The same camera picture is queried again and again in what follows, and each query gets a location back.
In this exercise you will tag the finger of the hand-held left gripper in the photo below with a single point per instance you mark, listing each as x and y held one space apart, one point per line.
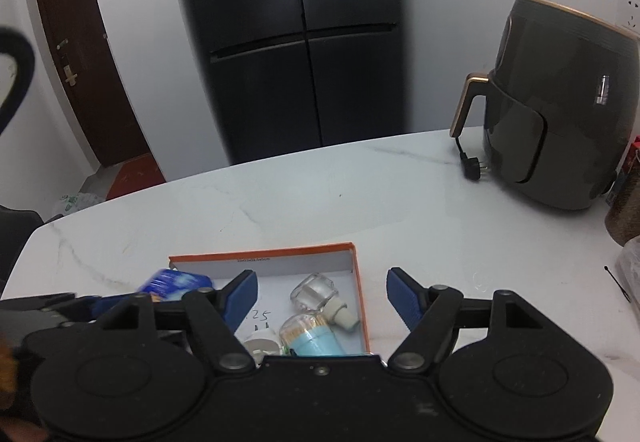
100 306

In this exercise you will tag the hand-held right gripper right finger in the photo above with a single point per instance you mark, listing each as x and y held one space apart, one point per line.
402 294

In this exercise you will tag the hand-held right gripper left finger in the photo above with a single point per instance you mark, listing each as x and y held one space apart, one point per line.
242 294

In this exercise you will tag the orange-rimmed cardboard box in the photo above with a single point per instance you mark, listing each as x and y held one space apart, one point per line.
280 262

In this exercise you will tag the blue tissue packet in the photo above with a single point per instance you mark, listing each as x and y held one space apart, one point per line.
175 283

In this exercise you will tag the clear glass bottle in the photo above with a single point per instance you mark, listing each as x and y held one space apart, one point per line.
312 289

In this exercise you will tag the light blue toothpick jar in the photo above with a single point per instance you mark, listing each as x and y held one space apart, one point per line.
315 342

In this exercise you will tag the black chair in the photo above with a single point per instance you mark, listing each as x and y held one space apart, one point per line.
17 242

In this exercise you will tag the white plastic bag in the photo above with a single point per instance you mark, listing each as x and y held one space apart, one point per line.
77 203

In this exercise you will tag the red door mat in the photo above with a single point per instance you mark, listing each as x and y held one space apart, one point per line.
135 177

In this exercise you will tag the black power plug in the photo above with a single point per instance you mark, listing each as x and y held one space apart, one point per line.
470 170

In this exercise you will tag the black cotton swab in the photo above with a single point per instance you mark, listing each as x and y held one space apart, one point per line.
616 283

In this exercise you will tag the clear plastic bag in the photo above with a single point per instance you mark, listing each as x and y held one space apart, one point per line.
631 267

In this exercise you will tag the brown jar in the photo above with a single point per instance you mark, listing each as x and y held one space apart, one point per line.
625 217

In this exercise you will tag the brown door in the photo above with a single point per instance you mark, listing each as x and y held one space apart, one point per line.
85 62

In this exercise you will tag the dark air fryer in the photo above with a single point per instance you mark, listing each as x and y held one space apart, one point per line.
560 97

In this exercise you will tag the black refrigerator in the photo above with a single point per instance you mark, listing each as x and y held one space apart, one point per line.
300 47

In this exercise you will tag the red item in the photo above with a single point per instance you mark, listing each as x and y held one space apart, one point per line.
635 155

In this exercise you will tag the white wall socket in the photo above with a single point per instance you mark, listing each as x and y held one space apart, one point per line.
629 10

